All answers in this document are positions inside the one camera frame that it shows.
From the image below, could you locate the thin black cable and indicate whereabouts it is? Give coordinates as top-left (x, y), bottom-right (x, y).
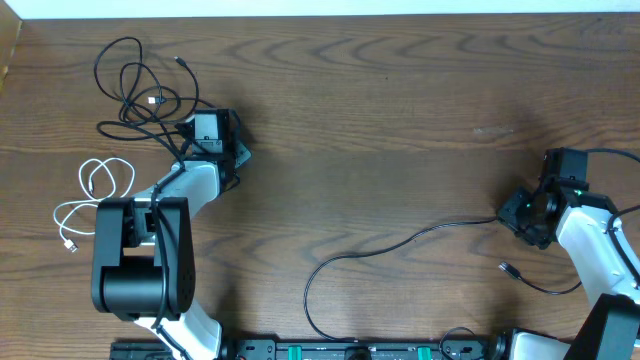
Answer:
top-left (302, 215), bottom-right (584, 344)

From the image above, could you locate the thick black USB cable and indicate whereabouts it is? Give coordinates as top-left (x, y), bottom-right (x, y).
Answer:
top-left (93, 35), bottom-right (219, 156)

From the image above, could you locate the white USB cable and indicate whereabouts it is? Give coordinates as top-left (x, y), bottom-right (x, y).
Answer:
top-left (53, 157), bottom-right (136, 254)

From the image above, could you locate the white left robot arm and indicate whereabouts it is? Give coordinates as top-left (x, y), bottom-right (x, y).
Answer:
top-left (91, 109), bottom-right (251, 359)

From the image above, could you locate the black left camera cable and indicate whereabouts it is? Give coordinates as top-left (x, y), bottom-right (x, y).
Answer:
top-left (149, 122), bottom-right (196, 360)

